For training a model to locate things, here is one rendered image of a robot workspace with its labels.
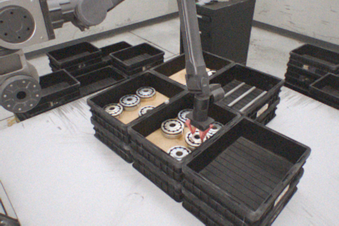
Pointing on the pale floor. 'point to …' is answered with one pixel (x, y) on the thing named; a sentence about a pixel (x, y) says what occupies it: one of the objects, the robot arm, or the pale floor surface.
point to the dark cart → (225, 25)
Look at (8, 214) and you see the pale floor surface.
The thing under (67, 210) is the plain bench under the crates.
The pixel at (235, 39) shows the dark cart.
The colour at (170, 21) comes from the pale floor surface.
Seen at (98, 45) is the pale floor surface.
